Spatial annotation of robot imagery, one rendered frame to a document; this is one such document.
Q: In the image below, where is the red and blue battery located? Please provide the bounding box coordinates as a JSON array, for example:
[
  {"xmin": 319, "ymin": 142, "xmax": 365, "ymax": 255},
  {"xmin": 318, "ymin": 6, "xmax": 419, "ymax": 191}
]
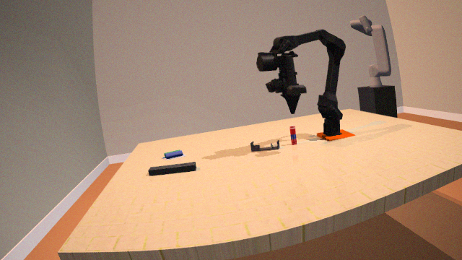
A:
[{"xmin": 289, "ymin": 125, "xmax": 297, "ymax": 144}]

